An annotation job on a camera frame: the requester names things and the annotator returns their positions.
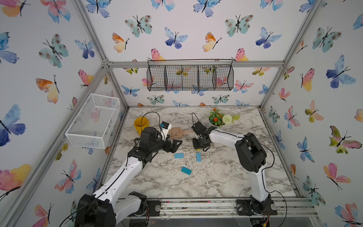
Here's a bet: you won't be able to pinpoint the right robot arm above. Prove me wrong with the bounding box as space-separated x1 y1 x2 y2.
192 121 278 216

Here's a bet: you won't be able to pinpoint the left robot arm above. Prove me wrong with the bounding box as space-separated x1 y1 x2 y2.
74 127 182 227

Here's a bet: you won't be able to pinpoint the light blue building block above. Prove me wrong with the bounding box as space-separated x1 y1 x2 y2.
175 153 184 159

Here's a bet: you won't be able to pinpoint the teal building block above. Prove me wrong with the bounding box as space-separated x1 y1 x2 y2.
181 166 192 176

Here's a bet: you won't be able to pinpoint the beige plastic slotted scoop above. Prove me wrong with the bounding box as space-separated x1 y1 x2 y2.
168 127 194 140

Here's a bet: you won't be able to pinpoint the white pot artificial flowers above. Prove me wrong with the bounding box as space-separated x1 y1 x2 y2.
209 108 240 128

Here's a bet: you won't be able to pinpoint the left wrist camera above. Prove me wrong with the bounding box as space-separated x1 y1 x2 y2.
160 121 172 141

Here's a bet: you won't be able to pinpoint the black wire wall basket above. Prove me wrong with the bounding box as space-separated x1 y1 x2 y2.
144 59 234 92

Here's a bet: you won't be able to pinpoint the white mesh wall basket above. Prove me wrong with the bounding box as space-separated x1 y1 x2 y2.
65 93 120 149

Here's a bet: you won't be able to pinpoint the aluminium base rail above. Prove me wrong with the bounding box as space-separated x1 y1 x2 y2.
80 197 318 219

